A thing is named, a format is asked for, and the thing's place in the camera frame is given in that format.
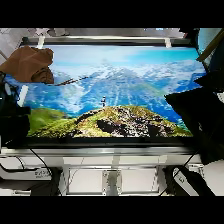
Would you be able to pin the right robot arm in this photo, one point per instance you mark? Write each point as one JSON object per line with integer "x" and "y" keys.
{"x": 182, "y": 182}

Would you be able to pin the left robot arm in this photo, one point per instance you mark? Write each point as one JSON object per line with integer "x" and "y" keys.
{"x": 13, "y": 125}

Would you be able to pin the brown clothes hanger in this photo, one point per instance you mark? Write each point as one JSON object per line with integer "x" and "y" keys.
{"x": 71, "y": 80}

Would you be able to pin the black garment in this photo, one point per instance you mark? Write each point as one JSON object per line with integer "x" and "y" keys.
{"x": 196, "y": 110}

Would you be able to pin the brown garment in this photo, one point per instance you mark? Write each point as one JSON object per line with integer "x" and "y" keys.
{"x": 27, "y": 62}

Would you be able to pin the silver frame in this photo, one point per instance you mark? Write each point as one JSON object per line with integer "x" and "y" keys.
{"x": 100, "y": 152}

